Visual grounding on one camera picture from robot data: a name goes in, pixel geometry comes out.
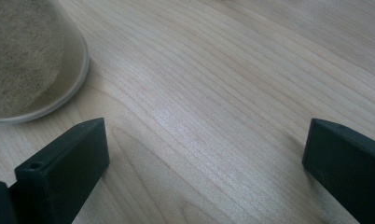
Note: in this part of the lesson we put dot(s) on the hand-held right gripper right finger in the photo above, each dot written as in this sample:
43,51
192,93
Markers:
350,168

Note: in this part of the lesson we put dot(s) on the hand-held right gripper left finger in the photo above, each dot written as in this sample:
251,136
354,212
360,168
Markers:
61,174

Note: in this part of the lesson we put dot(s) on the glass jar with white lid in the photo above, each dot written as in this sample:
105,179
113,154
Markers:
24,62

